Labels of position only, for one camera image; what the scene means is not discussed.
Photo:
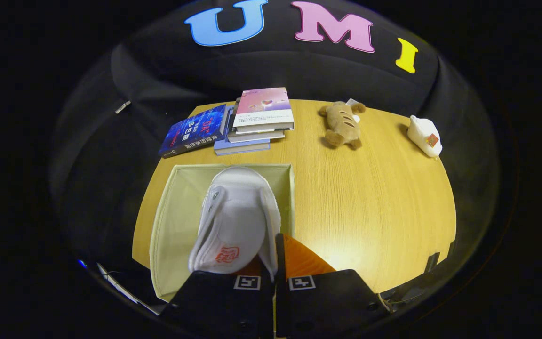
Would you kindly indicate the pink cover book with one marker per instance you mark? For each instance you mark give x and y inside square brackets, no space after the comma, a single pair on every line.
[264,107]

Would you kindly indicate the pale green storage box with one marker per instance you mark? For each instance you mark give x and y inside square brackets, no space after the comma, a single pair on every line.
[177,212]

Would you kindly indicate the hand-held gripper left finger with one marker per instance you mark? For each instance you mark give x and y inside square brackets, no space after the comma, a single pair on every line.
[214,301]

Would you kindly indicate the white plush toy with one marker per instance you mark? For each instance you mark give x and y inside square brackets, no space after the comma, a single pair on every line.
[424,135]

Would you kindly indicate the small white clip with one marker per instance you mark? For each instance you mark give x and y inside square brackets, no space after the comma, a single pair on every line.
[123,107]

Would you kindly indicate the pale blue book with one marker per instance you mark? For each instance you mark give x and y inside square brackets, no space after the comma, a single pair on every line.
[240,147]

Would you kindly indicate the brown plush toy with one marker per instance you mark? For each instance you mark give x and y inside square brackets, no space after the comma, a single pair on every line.
[341,125]

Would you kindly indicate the grey spine book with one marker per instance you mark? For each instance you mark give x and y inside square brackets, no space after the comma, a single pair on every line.
[257,136]

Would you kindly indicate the blue starry book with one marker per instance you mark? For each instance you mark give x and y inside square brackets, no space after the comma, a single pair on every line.
[193,132]

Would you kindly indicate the white canvas shoe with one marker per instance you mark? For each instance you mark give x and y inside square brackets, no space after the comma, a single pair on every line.
[238,221]

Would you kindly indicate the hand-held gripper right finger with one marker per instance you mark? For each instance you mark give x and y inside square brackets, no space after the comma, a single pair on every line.
[280,292]

